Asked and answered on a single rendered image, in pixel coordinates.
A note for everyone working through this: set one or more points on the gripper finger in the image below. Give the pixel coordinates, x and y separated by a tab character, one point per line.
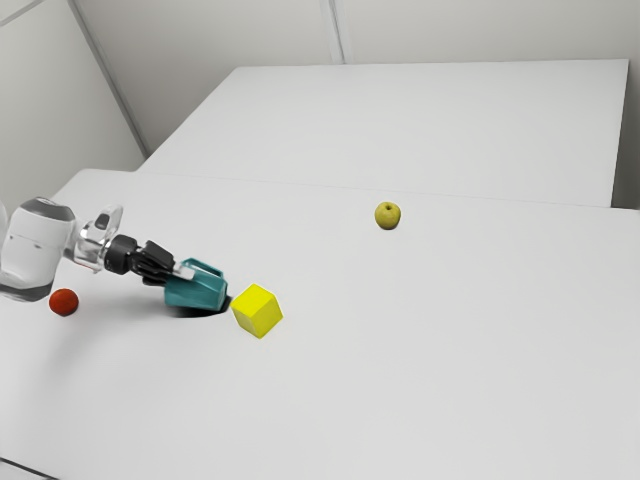
162	257

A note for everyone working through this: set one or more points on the teal faceted mug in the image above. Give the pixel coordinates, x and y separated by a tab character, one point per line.
197	292

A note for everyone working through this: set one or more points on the green apple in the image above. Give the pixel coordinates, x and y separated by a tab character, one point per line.
387	215

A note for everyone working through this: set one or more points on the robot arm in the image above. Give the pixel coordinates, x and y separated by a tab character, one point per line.
35	245

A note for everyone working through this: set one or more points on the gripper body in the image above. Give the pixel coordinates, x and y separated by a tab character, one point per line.
124	254

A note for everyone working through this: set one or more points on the yellow block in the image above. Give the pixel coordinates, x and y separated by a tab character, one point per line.
257	310

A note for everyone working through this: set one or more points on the red ball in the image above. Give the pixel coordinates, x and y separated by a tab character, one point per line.
63	302

